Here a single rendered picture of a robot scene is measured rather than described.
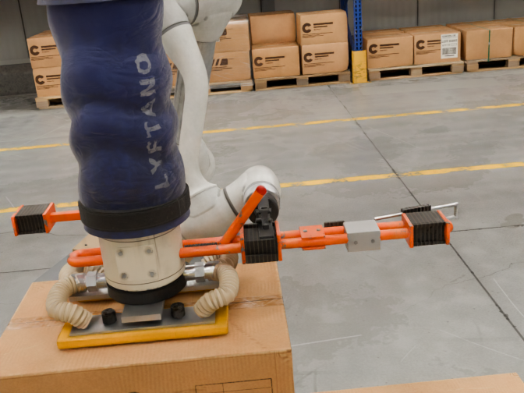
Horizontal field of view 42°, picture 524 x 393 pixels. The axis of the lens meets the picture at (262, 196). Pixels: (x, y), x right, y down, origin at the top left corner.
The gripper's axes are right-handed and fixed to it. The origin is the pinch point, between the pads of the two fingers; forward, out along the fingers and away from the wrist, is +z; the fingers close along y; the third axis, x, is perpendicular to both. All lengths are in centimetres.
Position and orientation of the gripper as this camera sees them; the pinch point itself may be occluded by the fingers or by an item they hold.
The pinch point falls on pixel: (267, 241)
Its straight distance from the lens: 144.2
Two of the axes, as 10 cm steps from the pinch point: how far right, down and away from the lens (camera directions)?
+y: 0.8, 9.3, 3.5
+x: -10.0, 0.9, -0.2
